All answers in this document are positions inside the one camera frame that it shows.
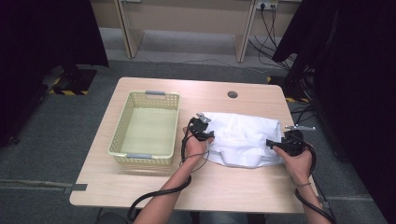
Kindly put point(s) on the dark wristband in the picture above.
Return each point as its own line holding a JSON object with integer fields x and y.
{"x": 303, "y": 185}

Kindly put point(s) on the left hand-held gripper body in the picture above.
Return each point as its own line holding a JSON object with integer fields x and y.
{"x": 197, "y": 127}

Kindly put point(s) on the long beige desk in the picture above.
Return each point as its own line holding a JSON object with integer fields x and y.
{"x": 186, "y": 18}

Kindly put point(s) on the white shirt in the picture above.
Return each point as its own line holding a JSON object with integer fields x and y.
{"x": 243, "y": 140}

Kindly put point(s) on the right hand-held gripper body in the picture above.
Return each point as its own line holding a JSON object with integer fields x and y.
{"x": 294, "y": 143}

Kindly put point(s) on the black caster wheel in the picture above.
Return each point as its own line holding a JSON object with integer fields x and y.
{"x": 14, "y": 140}

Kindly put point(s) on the black curtain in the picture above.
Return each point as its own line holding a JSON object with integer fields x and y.
{"x": 46, "y": 31}
{"x": 358, "y": 93}

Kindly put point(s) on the person's left hand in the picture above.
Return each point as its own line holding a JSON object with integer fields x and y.
{"x": 196, "y": 147}

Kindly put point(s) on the person's right hand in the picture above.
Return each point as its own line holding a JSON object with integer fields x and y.
{"x": 299, "y": 168}

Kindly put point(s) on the black stand base hazard tape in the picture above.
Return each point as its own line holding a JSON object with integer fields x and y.
{"x": 77, "y": 81}
{"x": 292, "y": 90}

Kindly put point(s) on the pale yellow plastic basket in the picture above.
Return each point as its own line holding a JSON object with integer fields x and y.
{"x": 146, "y": 130}

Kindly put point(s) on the white wall socket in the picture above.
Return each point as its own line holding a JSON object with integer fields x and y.
{"x": 267, "y": 4}

